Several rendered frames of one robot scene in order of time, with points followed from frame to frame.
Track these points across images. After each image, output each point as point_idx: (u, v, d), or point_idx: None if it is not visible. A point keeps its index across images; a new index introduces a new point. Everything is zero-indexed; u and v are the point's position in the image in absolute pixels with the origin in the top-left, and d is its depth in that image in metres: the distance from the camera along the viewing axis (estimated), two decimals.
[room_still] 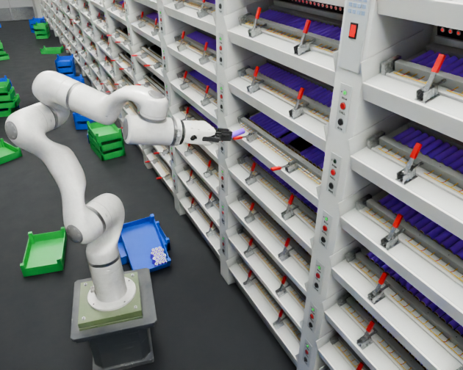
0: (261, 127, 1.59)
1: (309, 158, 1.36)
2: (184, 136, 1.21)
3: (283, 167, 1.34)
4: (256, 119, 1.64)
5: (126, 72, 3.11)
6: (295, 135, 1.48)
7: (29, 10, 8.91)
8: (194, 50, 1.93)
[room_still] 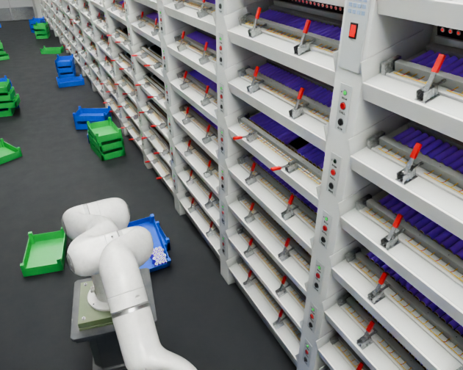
0: (261, 127, 1.59)
1: (309, 158, 1.36)
2: None
3: (283, 167, 1.34)
4: (256, 119, 1.64)
5: (126, 72, 3.11)
6: (295, 135, 1.48)
7: (29, 10, 8.91)
8: (194, 50, 1.93)
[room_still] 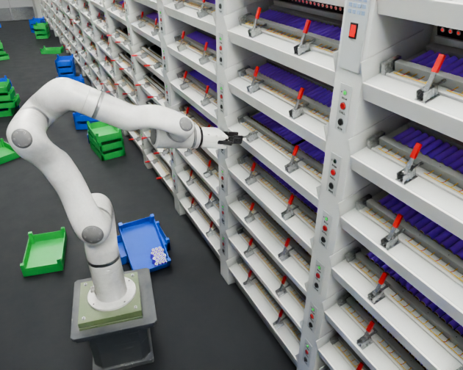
0: (264, 125, 1.59)
1: (312, 156, 1.36)
2: None
3: (294, 158, 1.34)
4: (259, 117, 1.64)
5: (126, 72, 3.11)
6: None
7: (29, 10, 8.91)
8: (194, 50, 1.93)
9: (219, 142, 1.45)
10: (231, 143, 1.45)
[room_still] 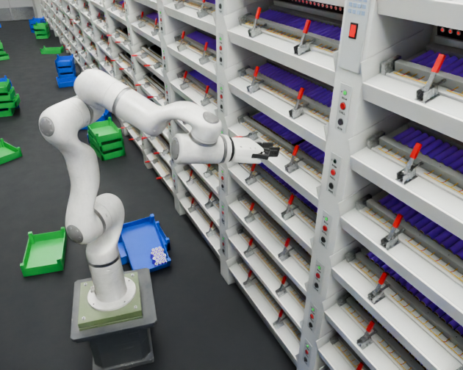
0: (264, 125, 1.59)
1: (312, 156, 1.36)
2: None
3: (294, 158, 1.34)
4: (259, 117, 1.64)
5: (126, 72, 3.11)
6: None
7: (29, 10, 8.91)
8: (194, 50, 1.93)
9: (253, 155, 1.20)
10: (268, 157, 1.21)
